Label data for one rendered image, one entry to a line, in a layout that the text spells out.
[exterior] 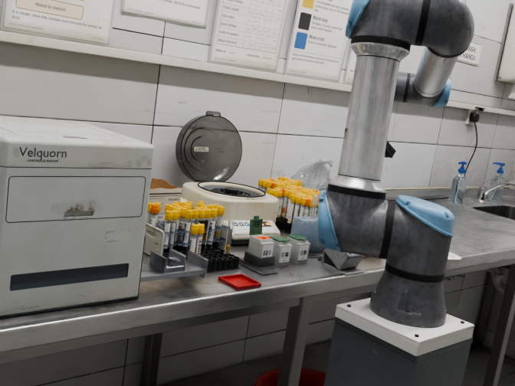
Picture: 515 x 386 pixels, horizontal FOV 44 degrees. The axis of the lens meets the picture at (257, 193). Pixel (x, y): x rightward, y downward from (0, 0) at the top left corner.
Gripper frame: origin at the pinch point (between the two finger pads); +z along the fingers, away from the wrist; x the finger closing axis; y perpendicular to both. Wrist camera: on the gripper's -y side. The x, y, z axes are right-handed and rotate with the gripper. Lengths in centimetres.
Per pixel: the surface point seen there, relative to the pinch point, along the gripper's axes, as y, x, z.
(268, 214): 20.8, -14.0, 10.3
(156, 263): 71, 12, 13
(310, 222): 19.5, 1.7, 8.3
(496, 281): -142, -32, 51
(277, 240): 34.2, 6.3, 11.0
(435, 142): -114, -60, -9
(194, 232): 59, 7, 8
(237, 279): 50, 13, 17
